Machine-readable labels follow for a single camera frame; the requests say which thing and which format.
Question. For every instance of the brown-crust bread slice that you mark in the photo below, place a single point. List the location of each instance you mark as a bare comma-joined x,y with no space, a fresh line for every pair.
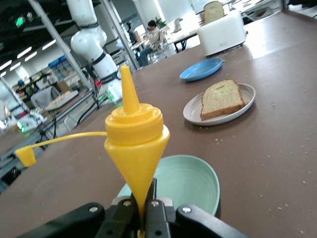
223,99
213,11

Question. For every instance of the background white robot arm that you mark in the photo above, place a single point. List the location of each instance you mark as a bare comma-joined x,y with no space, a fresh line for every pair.
5,94

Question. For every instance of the mint green plate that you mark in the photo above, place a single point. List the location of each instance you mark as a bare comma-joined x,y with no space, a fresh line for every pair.
188,183

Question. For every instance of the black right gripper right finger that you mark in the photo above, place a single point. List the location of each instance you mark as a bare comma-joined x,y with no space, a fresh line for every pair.
158,220

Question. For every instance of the seated person in background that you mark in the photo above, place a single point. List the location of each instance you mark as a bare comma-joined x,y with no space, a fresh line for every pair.
153,37

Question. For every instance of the blue plate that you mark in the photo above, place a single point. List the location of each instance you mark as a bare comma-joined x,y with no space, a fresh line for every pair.
200,70

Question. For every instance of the white toaster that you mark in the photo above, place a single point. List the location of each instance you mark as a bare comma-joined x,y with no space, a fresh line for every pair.
220,37

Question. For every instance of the grey metal frame post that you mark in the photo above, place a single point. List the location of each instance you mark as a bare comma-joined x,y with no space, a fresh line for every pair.
120,34
59,37

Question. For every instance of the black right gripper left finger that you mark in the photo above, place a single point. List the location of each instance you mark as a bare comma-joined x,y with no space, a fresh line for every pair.
119,220

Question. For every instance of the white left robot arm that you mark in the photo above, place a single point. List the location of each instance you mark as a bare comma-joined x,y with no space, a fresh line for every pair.
86,39

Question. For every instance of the beige plate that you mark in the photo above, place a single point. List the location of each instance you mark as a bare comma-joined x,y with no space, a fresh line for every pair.
195,116

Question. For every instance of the yellow squeeze sauce bottle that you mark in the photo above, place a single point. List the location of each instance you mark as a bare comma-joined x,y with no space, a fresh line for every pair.
136,148

